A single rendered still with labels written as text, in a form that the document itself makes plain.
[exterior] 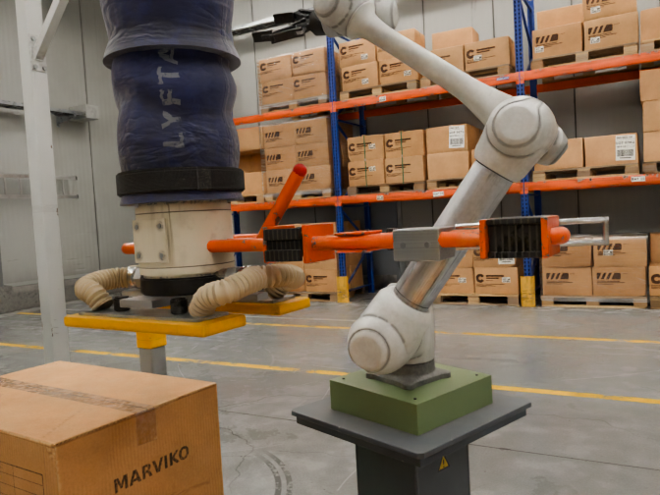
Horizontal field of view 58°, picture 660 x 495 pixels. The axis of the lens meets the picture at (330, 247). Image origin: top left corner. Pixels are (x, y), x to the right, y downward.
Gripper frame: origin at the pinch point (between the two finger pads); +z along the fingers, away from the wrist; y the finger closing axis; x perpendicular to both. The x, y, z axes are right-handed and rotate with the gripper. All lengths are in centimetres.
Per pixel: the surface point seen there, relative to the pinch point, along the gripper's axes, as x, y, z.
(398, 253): 0, -95, -74
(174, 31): 28, -77, -35
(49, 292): -165, 14, 243
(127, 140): 15, -89, -27
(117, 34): 29, -79, -25
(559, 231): 4, -92, -95
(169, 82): 22, -82, -34
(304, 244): 0, -95, -59
